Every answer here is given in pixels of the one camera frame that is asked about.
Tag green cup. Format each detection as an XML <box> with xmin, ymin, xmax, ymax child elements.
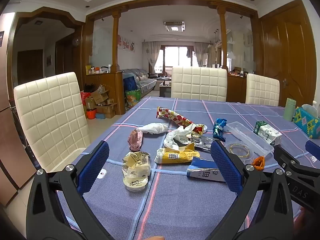
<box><xmin>283</xmin><ymin>98</ymin><xmax>297</xmax><ymax>122</ymax></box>

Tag crumpled pink wrapper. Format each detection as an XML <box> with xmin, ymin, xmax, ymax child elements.
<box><xmin>128</xmin><ymin>128</ymin><xmax>143</xmax><ymax>152</ymax></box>

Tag coffee table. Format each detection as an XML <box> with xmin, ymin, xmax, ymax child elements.
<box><xmin>159</xmin><ymin>77</ymin><xmax>172</xmax><ymax>97</ymax></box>

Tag carved wooden door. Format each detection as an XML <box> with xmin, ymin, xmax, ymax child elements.
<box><xmin>259</xmin><ymin>0</ymin><xmax>318</xmax><ymax>100</ymax></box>

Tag person's right hand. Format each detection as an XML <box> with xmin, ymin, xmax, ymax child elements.
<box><xmin>294</xmin><ymin>206</ymin><xmax>313</xmax><ymax>233</ymax></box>

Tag clear round plastic lid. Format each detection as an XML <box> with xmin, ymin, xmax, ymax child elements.
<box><xmin>225</xmin><ymin>141</ymin><xmax>258</xmax><ymax>167</ymax></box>

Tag silver foil wrapper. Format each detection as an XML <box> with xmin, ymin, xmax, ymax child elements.
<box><xmin>190</xmin><ymin>134</ymin><xmax>215</xmax><ymax>152</ymax></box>

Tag wooden sideboard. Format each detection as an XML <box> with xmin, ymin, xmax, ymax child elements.
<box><xmin>226</xmin><ymin>75</ymin><xmax>248</xmax><ymax>103</ymax></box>

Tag large cream quilted chair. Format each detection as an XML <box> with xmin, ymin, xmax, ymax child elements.
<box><xmin>13</xmin><ymin>72</ymin><xmax>90</xmax><ymax>173</ymax></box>

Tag ceiling lamp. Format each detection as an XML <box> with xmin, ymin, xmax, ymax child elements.
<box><xmin>164</xmin><ymin>21</ymin><xmax>185</xmax><ymax>32</ymax></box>

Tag large cardboard box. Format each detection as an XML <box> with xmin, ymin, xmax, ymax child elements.
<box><xmin>96</xmin><ymin>102</ymin><xmax>118</xmax><ymax>119</ymax></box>

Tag red yellow checked wrapper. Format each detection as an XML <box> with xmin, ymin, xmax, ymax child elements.
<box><xmin>156</xmin><ymin>106</ymin><xmax>207</xmax><ymax>134</ymax></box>

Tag blue white flat carton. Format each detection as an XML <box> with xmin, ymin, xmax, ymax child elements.
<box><xmin>186</xmin><ymin>156</ymin><xmax>227</xmax><ymax>182</ymax></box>

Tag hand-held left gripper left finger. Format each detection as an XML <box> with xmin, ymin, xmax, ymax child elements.
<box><xmin>26</xmin><ymin>141</ymin><xmax>118</xmax><ymax>240</ymax></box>

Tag patterned curtain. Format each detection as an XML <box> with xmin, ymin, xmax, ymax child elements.
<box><xmin>194</xmin><ymin>42</ymin><xmax>209</xmax><ymax>67</ymax></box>
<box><xmin>143</xmin><ymin>42</ymin><xmax>162</xmax><ymax>73</ymax></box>

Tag wooden partition cabinet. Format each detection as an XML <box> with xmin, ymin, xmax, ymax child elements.
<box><xmin>84</xmin><ymin>70</ymin><xmax>125</xmax><ymax>117</ymax></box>

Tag small cardboard box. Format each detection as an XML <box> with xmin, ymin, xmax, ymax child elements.
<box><xmin>85</xmin><ymin>96</ymin><xmax>97</xmax><ymax>109</ymax></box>

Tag dark wooden door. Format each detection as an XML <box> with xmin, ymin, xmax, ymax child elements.
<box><xmin>16</xmin><ymin>49</ymin><xmax>44</xmax><ymax>85</ymax></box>

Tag grey sofa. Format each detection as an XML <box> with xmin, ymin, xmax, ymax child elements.
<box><xmin>121</xmin><ymin>68</ymin><xmax>158</xmax><ymax>98</ymax></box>

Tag balcony window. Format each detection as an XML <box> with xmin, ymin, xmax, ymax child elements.
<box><xmin>161</xmin><ymin>45</ymin><xmax>194</xmax><ymax>73</ymax></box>

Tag yellow snack wrapper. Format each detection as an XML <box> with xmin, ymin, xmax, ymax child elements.
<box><xmin>154</xmin><ymin>144</ymin><xmax>200</xmax><ymax>165</ymax></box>

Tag open cardboard box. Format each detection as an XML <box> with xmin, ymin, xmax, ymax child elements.
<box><xmin>91</xmin><ymin>90</ymin><xmax>110</xmax><ymax>105</ymax></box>

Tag green white milk carton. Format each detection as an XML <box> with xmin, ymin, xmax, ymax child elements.
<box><xmin>253</xmin><ymin>121</ymin><xmax>283</xmax><ymax>145</ymax></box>

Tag crumpled cream paper packet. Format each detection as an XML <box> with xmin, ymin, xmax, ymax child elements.
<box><xmin>122</xmin><ymin>151</ymin><xmax>151</xmax><ymax>192</ymax></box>

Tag beaded tissue box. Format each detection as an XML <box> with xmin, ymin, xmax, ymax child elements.
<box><xmin>291</xmin><ymin>104</ymin><xmax>320</xmax><ymax>139</ymax></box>

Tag colourful shopping bag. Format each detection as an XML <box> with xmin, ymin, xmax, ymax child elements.
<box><xmin>125</xmin><ymin>89</ymin><xmax>141</xmax><ymax>109</ymax></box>

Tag red bag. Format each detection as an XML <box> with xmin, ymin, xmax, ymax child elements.
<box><xmin>80</xmin><ymin>92</ymin><xmax>92</xmax><ymax>105</ymax></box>

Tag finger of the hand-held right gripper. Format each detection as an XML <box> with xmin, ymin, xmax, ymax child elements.
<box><xmin>306</xmin><ymin>140</ymin><xmax>320</xmax><ymax>162</ymax></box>
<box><xmin>273</xmin><ymin>145</ymin><xmax>320</xmax><ymax>180</ymax></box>

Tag white paper napkin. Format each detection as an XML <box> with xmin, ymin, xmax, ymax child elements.
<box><xmin>164</xmin><ymin>124</ymin><xmax>198</xmax><ymax>149</ymax></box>

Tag blue plaid tablecloth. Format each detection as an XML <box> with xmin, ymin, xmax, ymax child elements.
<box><xmin>56</xmin><ymin>96</ymin><xmax>320</xmax><ymax>240</ymax></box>

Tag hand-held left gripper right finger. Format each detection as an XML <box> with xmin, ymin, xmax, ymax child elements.
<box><xmin>207</xmin><ymin>140</ymin><xmax>294</xmax><ymax>240</ymax></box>

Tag wide cream quilted chair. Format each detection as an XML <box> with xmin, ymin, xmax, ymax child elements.
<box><xmin>171</xmin><ymin>66</ymin><xmax>228</xmax><ymax>102</ymax></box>

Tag blue foil wrapper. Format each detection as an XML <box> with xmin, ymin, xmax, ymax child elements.
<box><xmin>212</xmin><ymin>118</ymin><xmax>228</xmax><ymax>142</ymax></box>

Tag blue quilt bag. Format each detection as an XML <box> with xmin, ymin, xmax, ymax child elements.
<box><xmin>124</xmin><ymin>77</ymin><xmax>138</xmax><ymax>90</ymax></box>

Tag white tissue wad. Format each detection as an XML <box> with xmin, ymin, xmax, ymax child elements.
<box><xmin>137</xmin><ymin>122</ymin><xmax>169</xmax><ymax>135</ymax></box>

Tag orange foil wrapper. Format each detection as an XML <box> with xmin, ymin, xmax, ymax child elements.
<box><xmin>251</xmin><ymin>155</ymin><xmax>265</xmax><ymax>170</ymax></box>

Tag clear plastic tray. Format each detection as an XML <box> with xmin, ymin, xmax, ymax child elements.
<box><xmin>224</xmin><ymin>121</ymin><xmax>275</xmax><ymax>155</ymax></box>

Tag narrow cream quilted chair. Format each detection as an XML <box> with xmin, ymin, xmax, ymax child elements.
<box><xmin>245</xmin><ymin>73</ymin><xmax>280</xmax><ymax>107</ymax></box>

